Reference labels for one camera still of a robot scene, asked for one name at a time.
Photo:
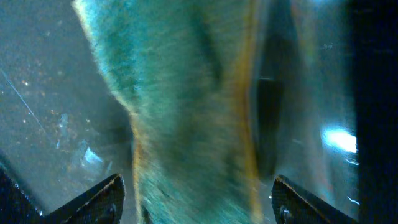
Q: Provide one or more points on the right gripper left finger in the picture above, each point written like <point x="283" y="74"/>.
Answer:
<point x="101" y="204"/>

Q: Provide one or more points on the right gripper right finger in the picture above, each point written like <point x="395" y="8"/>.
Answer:
<point x="292" y="204"/>

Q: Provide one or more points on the green yellow sponge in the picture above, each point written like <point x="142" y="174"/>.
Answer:
<point x="183" y="70"/>

